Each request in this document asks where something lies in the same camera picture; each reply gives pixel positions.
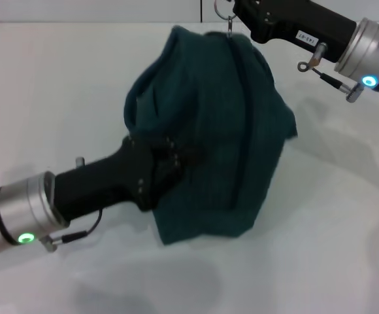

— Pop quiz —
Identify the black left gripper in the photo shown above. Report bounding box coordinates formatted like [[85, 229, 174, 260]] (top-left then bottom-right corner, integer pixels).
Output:
[[54, 136, 210, 224]]

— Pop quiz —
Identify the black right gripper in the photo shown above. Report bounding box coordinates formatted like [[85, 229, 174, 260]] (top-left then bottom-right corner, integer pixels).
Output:
[[233, 0, 357, 63]]

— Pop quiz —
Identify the right gripper cable with plug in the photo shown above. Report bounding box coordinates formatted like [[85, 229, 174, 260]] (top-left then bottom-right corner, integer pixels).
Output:
[[296, 41, 366, 104]]

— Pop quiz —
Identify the left gripper cable with plug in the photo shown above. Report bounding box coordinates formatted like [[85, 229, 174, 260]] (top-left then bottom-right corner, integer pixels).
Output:
[[41, 207, 104, 253]]

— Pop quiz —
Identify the gripper cable with plug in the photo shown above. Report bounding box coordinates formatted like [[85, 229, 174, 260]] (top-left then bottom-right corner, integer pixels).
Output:
[[296, 41, 366, 104], [41, 207, 104, 253]]

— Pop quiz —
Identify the dark teal lunch bag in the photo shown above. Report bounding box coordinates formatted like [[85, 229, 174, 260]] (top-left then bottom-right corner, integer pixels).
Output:
[[124, 0, 299, 247]]

